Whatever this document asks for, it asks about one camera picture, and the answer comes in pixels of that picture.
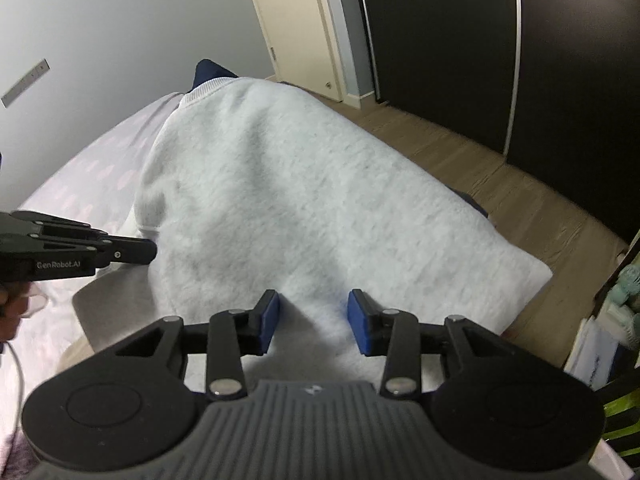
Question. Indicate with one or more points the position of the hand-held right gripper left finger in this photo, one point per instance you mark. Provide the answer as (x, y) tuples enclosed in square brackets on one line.
[(267, 320)]

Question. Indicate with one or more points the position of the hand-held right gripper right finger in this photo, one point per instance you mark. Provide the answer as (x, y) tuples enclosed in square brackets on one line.
[(360, 322)]

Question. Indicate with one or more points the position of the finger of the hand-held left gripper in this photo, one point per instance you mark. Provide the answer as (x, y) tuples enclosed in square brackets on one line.
[(132, 251)]

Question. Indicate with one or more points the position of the light grey printed sweatshirt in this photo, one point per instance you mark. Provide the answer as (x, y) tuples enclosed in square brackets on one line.
[(300, 185)]

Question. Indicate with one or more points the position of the person's left hand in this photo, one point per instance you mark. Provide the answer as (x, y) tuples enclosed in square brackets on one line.
[(14, 310)]

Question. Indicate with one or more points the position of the white bag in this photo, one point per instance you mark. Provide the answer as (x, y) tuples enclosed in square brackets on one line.
[(597, 355)]

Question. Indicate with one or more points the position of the black storage rack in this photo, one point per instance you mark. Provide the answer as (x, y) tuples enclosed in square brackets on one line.
[(600, 305)]

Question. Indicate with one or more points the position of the teal plush toy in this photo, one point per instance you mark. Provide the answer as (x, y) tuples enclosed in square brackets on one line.
[(625, 285)]

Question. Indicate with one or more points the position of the cream door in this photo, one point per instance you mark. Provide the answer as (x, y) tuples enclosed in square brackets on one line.
[(300, 35)]

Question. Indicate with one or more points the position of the dark wardrobe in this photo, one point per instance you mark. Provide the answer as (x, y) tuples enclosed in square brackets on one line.
[(450, 35)]

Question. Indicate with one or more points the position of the grey wall switch panel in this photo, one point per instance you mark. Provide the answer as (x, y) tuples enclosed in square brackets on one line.
[(25, 84)]

